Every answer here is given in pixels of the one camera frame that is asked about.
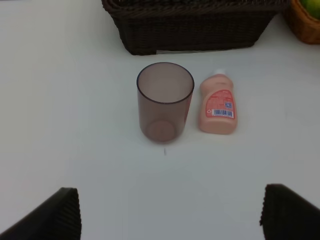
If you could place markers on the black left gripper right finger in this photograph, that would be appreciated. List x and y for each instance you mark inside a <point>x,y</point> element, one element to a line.
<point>286,215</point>

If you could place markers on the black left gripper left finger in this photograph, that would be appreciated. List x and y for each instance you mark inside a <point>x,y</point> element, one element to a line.
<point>57,218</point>

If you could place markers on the translucent purple plastic cup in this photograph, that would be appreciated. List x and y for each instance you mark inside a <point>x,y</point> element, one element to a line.
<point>164,93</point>

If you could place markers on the green mango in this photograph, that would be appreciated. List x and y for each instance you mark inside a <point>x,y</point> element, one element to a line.
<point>312,7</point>

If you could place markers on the pink lotion bottle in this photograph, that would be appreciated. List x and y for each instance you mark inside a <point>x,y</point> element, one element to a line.
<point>218,112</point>

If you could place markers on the light orange wicker basket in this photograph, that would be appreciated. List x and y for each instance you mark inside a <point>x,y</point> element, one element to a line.
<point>305,27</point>

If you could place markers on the dark brown wicker basket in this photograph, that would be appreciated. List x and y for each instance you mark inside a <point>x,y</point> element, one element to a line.
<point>148,26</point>

